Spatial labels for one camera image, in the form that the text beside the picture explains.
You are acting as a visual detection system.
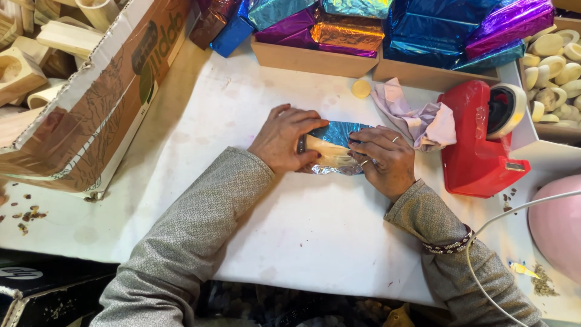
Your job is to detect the wooden box of round pieces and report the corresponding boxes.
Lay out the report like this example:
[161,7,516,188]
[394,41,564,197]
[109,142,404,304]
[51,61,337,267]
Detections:
[517,17,581,147]

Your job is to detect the red tape dispenser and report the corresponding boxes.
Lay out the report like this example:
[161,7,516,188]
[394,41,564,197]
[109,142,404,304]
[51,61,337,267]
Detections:
[438,80,532,199]

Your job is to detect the pile of foil wrapped packages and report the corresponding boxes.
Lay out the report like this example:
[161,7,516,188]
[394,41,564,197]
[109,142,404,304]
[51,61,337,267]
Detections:
[189,0,556,72]

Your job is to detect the large wooden tray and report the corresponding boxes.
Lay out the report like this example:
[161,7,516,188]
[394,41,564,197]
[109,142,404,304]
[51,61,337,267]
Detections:
[372,45,501,93]

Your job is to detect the blue foil wrapping sheet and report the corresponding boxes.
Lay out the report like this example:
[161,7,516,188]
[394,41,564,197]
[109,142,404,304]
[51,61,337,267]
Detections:
[297,120,374,176]

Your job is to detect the person's left hand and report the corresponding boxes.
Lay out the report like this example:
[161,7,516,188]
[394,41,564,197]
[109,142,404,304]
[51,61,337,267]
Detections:
[247,104,330,175]

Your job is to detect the scattered brown crumbs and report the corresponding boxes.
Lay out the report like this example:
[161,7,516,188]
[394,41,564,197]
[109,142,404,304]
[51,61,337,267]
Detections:
[501,187,519,214]
[0,193,49,237]

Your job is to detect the black carton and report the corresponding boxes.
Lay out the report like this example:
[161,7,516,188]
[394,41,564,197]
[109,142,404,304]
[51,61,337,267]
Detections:
[0,260,120,327]

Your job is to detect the cardboard box of wooden blocks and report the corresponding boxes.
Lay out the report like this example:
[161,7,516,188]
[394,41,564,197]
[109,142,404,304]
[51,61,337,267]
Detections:
[0,0,201,201]

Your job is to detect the white tape roll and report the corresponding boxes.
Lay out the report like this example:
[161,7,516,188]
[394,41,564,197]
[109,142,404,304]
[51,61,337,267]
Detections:
[487,84,527,140]

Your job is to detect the dark patterned fabric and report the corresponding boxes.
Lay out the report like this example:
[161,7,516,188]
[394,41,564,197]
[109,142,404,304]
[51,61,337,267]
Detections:
[196,280,455,327]

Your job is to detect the heap of dried herb crumbs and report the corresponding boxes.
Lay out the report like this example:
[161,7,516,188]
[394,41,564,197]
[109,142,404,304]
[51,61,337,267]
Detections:
[531,263,561,298]

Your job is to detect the yellow foil scrap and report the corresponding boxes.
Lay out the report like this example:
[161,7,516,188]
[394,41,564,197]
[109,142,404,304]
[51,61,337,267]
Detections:
[508,261,542,279]

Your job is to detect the beaded bracelet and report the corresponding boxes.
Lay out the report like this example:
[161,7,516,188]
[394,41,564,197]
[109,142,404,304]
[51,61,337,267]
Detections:
[422,224,477,255]

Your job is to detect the pink round object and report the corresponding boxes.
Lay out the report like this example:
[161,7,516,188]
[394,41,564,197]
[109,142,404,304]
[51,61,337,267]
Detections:
[527,174,581,285]

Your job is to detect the yellow round disc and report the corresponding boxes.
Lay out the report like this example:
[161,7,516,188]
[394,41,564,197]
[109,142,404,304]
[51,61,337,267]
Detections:
[351,79,372,100]

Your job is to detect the pale wooden block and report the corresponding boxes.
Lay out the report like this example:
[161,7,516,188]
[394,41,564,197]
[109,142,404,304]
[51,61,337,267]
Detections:
[306,134,351,159]

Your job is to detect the white cable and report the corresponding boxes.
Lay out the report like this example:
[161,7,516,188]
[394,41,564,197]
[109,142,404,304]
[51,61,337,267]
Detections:
[465,189,581,327]

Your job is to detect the person's right hand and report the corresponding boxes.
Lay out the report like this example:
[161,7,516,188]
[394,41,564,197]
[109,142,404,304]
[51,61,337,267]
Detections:
[347,126,416,203]

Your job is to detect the lilac crumpled cloth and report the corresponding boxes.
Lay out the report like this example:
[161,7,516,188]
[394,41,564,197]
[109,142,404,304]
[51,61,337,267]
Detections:
[371,77,457,153]

